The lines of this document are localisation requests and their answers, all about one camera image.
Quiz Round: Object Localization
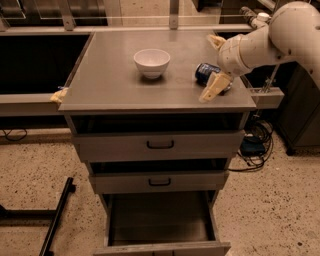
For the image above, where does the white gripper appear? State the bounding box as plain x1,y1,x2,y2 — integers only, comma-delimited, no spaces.
199,34,253,103

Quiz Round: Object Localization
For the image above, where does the blue pepsi can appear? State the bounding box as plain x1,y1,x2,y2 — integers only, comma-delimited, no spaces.
195,63,221,88

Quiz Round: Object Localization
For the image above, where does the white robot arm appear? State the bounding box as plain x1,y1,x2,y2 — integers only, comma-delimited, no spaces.
200,1,320,102

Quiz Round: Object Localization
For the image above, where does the top grey drawer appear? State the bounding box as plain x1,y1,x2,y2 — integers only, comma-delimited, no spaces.
72,131,244,162

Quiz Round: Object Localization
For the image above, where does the grey drawer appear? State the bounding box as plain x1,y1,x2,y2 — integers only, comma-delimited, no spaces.
72,131,244,162
93,191,231,256
89,171,229,194

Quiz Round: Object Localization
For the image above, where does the grey drawer cabinet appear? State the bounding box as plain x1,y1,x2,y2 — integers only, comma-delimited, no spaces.
57,30,257,256

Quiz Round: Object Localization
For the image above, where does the middle grey drawer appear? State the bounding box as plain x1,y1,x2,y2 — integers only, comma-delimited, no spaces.
89,171,229,194

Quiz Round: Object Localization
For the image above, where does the bottom grey drawer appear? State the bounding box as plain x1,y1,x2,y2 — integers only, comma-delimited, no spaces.
93,191,231,256

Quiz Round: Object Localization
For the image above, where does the white power strip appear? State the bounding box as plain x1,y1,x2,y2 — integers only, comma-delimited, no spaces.
239,6,271,29

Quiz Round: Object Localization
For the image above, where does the thin metal pole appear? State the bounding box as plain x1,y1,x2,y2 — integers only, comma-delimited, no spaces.
260,64,280,93

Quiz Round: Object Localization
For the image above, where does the white ceramic bowl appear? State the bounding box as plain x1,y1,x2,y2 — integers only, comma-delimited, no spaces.
133,49,171,79

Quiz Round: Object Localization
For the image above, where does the blue box on floor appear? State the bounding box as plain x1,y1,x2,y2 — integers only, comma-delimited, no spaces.
240,136,265,156

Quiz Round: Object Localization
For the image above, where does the dark grey side cabinet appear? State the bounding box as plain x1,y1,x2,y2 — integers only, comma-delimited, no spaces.
275,63,320,155

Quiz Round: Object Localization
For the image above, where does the yellow foam corner pad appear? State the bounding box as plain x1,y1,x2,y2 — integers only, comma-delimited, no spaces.
50,88,68,104

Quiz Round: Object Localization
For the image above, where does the black metal floor stand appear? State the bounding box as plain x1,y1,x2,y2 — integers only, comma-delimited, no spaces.
0,177,76,256

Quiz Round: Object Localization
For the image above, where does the black cable bundle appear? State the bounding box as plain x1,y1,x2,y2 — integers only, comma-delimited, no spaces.
228,119,274,173

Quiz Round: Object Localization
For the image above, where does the grey horizontal rail beam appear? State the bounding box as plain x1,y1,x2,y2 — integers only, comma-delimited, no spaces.
0,93,59,117

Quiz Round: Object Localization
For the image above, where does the black floor cable left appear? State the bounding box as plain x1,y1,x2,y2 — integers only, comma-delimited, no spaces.
0,128,28,142

